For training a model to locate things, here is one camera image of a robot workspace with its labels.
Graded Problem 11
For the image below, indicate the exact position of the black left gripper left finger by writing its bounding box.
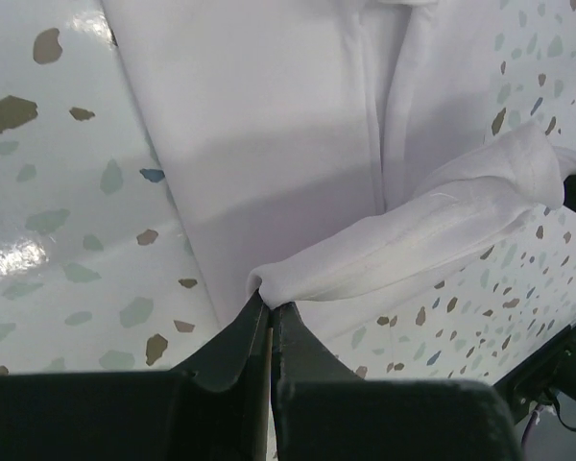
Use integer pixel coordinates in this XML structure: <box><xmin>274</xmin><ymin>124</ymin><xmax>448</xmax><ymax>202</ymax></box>
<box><xmin>0</xmin><ymin>295</ymin><xmax>270</xmax><ymax>460</ymax></box>

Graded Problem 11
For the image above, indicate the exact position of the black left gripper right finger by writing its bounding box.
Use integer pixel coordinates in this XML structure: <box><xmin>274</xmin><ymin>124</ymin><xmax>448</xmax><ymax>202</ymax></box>
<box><xmin>271</xmin><ymin>303</ymin><xmax>523</xmax><ymax>460</ymax></box>

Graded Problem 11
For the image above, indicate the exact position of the white t shirt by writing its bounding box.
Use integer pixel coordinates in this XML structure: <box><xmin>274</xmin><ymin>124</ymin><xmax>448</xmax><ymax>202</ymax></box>
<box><xmin>104</xmin><ymin>1</ymin><xmax>576</xmax><ymax>335</ymax></box>

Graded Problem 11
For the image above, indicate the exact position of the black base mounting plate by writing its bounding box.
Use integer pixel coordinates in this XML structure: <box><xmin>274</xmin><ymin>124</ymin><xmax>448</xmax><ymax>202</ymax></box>
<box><xmin>494</xmin><ymin>325</ymin><xmax>576</xmax><ymax>422</ymax></box>

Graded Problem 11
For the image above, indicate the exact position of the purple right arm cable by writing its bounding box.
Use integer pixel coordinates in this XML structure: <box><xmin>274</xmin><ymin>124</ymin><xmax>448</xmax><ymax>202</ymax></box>
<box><xmin>520</xmin><ymin>402</ymin><xmax>556</xmax><ymax>438</ymax></box>

